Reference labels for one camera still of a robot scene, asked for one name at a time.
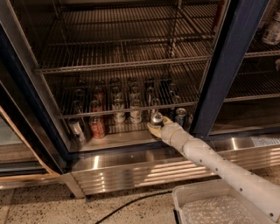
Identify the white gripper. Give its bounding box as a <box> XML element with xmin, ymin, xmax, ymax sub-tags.
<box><xmin>147</xmin><ymin>116</ymin><xmax>193</xmax><ymax>155</ymax></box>

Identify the silver can front left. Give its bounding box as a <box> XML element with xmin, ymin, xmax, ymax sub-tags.
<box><xmin>67</xmin><ymin>118</ymin><xmax>86</xmax><ymax>143</ymax></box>

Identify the blue silver can right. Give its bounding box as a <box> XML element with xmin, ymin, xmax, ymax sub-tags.
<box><xmin>175</xmin><ymin>108</ymin><xmax>187</xmax><ymax>127</ymax></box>

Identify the white orange can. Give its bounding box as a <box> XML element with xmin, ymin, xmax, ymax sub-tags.
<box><xmin>112</xmin><ymin>99</ymin><xmax>125</xmax><ymax>123</ymax></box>
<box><xmin>129</xmin><ymin>100</ymin><xmax>143</xmax><ymax>124</ymax></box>

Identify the white orange can left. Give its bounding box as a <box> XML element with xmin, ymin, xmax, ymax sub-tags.
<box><xmin>112</xmin><ymin>99</ymin><xmax>125</xmax><ymax>123</ymax></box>

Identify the white orange can right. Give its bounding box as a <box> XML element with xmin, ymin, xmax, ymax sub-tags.
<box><xmin>129</xmin><ymin>100</ymin><xmax>143</xmax><ymax>124</ymax></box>

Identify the red cola can front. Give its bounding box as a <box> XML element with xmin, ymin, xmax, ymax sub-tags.
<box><xmin>89</xmin><ymin>115</ymin><xmax>105</xmax><ymax>139</ymax></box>

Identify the white can upper right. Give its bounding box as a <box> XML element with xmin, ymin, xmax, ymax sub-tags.
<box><xmin>262</xmin><ymin>10</ymin><xmax>280</xmax><ymax>45</ymax></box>

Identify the right compartment wire shelf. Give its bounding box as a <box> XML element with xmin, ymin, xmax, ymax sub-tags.
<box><xmin>224</xmin><ymin>31</ymin><xmax>280</xmax><ymax>102</ymax></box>

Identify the lower wire fridge shelf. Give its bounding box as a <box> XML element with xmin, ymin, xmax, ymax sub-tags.
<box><xmin>59</xmin><ymin>64</ymin><xmax>203</xmax><ymax>118</ymax></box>

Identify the dark blue fridge door frame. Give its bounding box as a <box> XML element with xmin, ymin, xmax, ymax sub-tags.
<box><xmin>190</xmin><ymin>0</ymin><xmax>270</xmax><ymax>138</ymax></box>

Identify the stainless fridge base grille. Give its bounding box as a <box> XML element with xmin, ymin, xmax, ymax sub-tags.
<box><xmin>61</xmin><ymin>137</ymin><xmax>280</xmax><ymax>198</ymax></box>

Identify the red can second row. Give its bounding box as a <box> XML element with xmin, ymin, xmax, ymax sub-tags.
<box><xmin>90</xmin><ymin>100</ymin><xmax>102</xmax><ymax>112</ymax></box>

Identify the wire fridge shelf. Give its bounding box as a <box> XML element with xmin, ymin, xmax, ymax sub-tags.
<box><xmin>38</xmin><ymin>1</ymin><xmax>218</xmax><ymax>74</ymax></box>
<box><xmin>59</xmin><ymin>64</ymin><xmax>203</xmax><ymax>118</ymax></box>

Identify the open fridge door left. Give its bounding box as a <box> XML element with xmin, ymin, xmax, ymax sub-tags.
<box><xmin>0</xmin><ymin>29</ymin><xmax>67</xmax><ymax>190</ymax></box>

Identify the bubble wrap sheet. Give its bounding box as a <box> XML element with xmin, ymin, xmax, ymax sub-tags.
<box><xmin>182</xmin><ymin>196</ymin><xmax>260</xmax><ymax>224</ymax></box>

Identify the clear plastic bin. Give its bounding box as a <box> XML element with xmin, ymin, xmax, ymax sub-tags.
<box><xmin>172</xmin><ymin>180</ymin><xmax>276</xmax><ymax>224</ymax></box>

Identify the blue silver redbull can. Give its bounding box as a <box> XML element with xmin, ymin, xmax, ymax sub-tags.
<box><xmin>150</xmin><ymin>112</ymin><xmax>163</xmax><ymax>126</ymax></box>

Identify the upper wire fridge shelf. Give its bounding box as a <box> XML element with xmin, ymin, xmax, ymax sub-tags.
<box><xmin>38</xmin><ymin>1</ymin><xmax>218</xmax><ymax>74</ymax></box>

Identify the black floor cable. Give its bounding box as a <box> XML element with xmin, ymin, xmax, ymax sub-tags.
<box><xmin>94</xmin><ymin>190</ymin><xmax>173</xmax><ymax>224</ymax></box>

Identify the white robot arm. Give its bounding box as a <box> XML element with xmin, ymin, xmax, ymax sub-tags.
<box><xmin>147</xmin><ymin>116</ymin><xmax>280</xmax><ymax>223</ymax></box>

